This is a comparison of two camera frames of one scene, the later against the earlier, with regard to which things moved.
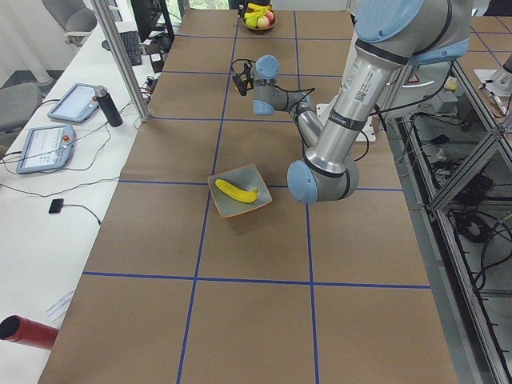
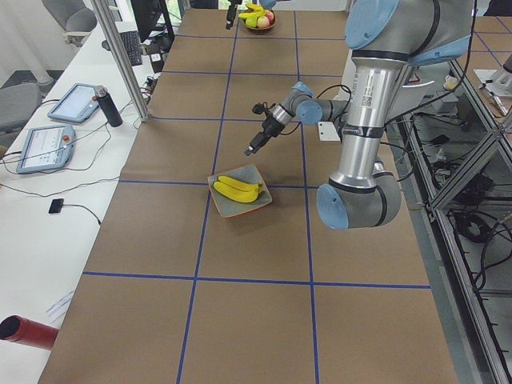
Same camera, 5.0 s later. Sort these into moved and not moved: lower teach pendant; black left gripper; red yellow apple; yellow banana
Moved: black left gripper
Not moved: yellow banana; red yellow apple; lower teach pendant
